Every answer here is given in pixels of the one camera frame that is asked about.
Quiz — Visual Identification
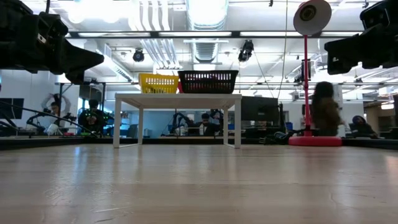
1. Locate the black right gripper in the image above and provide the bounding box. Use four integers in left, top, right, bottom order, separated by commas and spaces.
323, 23, 398, 76

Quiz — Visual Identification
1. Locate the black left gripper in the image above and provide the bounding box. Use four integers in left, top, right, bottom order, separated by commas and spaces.
0, 34, 105, 85

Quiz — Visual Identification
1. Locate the yellow plastic basket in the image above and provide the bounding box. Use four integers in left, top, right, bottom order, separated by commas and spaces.
137, 72, 180, 95

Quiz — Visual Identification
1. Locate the black plastic basket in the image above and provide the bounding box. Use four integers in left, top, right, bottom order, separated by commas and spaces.
177, 69, 239, 95

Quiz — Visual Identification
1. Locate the red desk lamp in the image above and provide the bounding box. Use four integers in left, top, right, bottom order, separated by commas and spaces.
288, 0, 343, 147

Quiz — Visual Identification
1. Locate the person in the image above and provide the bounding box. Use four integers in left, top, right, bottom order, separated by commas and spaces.
192, 113, 222, 137
41, 93, 72, 135
77, 99, 108, 136
349, 114, 379, 139
310, 81, 345, 138

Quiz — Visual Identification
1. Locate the white round pillar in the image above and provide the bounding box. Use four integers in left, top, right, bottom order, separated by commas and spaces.
332, 84, 346, 138

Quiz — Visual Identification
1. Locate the black monitor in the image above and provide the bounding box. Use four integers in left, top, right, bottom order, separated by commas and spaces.
0, 97, 25, 120
241, 95, 280, 124

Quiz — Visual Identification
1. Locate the white metal shelf riser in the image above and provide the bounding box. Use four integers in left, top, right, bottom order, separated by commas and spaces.
112, 92, 243, 149

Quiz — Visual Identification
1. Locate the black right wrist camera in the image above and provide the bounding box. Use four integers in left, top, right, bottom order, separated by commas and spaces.
359, 0, 398, 31

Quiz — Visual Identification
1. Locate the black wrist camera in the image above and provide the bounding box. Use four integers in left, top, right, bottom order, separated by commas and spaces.
359, 0, 398, 31
23, 11, 70, 43

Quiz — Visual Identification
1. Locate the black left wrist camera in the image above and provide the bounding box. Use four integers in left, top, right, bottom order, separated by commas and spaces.
23, 11, 70, 43

